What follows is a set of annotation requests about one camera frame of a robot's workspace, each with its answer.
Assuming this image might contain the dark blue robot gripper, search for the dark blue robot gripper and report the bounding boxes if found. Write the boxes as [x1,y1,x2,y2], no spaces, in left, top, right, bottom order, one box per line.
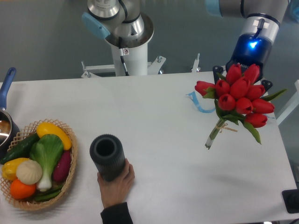
[213,34,272,96]

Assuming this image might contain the red tulip bouquet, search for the red tulip bouquet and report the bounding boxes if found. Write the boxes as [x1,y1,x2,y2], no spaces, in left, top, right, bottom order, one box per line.
[194,63,285,149]

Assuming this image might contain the dark grey ribbed vase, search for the dark grey ribbed vase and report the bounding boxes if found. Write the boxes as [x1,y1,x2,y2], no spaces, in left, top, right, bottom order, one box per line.
[90,134,125,182]

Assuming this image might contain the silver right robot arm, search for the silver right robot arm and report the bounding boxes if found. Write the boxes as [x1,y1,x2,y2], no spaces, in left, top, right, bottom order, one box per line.
[205,0,290,81]

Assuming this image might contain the black sleeved forearm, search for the black sleeved forearm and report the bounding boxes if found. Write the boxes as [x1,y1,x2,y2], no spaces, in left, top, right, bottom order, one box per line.
[100,202,133,224]

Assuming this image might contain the person's bare hand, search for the person's bare hand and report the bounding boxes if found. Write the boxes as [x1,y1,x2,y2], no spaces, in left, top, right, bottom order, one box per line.
[97,159,135,209]

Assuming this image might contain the light blue ribbon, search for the light blue ribbon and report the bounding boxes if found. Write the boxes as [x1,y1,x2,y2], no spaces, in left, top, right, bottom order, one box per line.
[187,91,215,113]

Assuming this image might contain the black device at edge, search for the black device at edge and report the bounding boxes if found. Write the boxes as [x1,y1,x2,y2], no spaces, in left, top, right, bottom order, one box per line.
[282,189,299,214]

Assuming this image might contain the purple sweet potato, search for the purple sweet potato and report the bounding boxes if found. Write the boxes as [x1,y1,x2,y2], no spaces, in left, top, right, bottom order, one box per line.
[52,150,71,182]

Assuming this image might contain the green bok choy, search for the green bok choy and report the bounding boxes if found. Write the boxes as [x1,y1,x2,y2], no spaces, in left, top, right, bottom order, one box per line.
[29,134,64,192]

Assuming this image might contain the dark green cucumber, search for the dark green cucumber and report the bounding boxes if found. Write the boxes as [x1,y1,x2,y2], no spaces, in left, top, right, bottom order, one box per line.
[0,133,40,165]

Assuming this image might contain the white steamed bun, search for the white steamed bun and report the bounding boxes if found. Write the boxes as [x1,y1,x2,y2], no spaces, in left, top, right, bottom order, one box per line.
[16,160,43,185]

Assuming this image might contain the green pea pods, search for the green pea pods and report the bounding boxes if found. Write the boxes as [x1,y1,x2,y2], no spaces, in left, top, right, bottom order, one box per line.
[33,185,63,203]

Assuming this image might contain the woven wicker basket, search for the woven wicker basket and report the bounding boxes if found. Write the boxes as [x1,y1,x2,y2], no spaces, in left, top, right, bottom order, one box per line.
[0,119,78,211]

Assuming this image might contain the orange fruit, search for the orange fruit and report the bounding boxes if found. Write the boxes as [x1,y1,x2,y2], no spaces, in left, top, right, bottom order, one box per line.
[10,179,36,199]

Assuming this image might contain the yellow bell pepper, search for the yellow bell pepper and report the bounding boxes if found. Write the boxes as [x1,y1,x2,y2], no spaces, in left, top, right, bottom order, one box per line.
[2,158,29,181]

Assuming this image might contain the white frame at right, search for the white frame at right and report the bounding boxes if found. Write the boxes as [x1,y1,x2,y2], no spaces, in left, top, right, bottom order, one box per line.
[276,80,299,126]

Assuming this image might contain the white metal mounting frame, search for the white metal mounting frame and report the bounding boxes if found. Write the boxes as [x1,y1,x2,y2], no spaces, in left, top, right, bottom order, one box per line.
[81,53,201,78]

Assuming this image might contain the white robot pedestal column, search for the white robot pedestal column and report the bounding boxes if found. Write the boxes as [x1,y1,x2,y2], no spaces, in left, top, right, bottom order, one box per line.
[110,43,148,77]

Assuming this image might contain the blue handled saucepan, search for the blue handled saucepan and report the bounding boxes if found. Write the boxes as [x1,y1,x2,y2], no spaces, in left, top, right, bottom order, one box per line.
[0,67,19,159]

